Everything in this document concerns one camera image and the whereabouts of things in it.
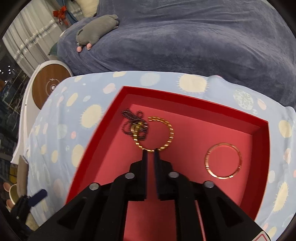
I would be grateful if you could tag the dark blue blanket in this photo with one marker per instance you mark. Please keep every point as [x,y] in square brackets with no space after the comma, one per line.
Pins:
[246,42]

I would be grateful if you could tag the red shallow jewelry box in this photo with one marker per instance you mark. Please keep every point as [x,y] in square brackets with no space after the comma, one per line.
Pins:
[198,124]

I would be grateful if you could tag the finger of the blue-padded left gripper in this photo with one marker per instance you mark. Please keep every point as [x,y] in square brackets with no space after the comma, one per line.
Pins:
[36,198]

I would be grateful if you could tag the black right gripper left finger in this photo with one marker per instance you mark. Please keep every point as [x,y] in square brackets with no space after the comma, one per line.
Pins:
[131,186]

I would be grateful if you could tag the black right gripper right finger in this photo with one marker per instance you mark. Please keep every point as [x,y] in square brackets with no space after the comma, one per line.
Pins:
[172,185]

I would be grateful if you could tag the light blue spotted cloth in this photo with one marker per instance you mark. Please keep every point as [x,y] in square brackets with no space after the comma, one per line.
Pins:
[70,115]

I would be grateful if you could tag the grey plush toy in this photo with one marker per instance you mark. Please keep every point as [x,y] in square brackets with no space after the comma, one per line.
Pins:
[90,34]

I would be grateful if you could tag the white curtain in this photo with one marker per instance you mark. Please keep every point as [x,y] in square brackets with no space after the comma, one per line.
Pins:
[32,34]

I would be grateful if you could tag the rose gold thin bangle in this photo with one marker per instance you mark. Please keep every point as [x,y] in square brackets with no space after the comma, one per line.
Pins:
[223,161]

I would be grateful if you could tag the red bow decoration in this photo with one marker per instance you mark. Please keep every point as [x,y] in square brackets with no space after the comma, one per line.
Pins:
[61,15]

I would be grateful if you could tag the round wooden white side table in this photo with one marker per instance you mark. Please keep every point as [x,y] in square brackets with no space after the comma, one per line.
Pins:
[42,83]

